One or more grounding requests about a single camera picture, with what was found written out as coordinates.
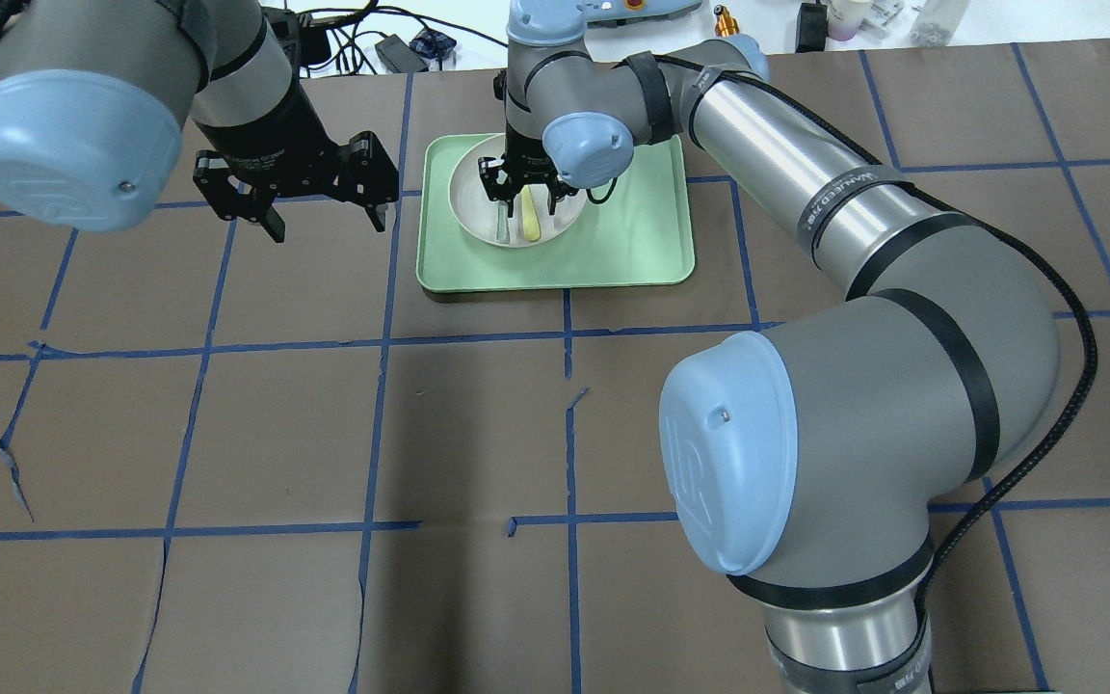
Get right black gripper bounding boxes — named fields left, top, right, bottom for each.
left=476, top=135, right=577, bottom=217

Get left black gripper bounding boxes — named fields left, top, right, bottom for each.
left=193, top=95, right=401, bottom=243

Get yellow plastic fork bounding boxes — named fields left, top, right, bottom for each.
left=519, top=187, right=542, bottom=243

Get white round plate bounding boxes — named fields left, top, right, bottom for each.
left=450, top=133, right=587, bottom=249

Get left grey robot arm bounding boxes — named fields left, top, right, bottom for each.
left=0, top=1, right=400, bottom=243

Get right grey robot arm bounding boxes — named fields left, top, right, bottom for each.
left=480, top=1, right=1097, bottom=693

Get pale green plastic spoon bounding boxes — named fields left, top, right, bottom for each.
left=494, top=201, right=511, bottom=247

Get light green rectangular tray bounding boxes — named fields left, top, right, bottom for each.
left=415, top=133, right=695, bottom=293

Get black power adapter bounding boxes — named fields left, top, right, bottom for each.
left=374, top=34, right=428, bottom=74

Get teach pendant device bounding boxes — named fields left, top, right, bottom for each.
left=576, top=0, right=703, bottom=28

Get orange brass cylinder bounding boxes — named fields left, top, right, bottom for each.
left=713, top=6, right=743, bottom=37

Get small clear bottles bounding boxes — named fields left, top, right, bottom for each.
left=796, top=1, right=972, bottom=53

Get black cable bundle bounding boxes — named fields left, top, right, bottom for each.
left=266, top=0, right=509, bottom=78

